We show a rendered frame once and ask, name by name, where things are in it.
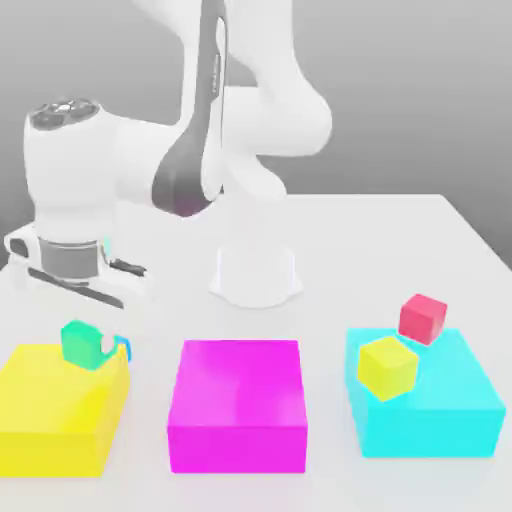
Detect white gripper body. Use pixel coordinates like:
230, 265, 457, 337
8, 258, 155, 322

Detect small blue cube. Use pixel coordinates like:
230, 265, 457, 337
114, 334, 133, 364

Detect small red cube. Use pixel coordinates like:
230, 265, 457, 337
397, 292, 449, 347

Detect small green cube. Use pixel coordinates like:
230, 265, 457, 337
60, 319, 118, 372

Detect large cyan box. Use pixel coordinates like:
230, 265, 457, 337
345, 327, 508, 460

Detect small yellow cube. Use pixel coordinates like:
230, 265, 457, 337
357, 335, 420, 404

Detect large magenta box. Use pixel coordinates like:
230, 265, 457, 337
166, 339, 309, 476

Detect large yellow box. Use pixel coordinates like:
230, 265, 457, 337
0, 342, 132, 480

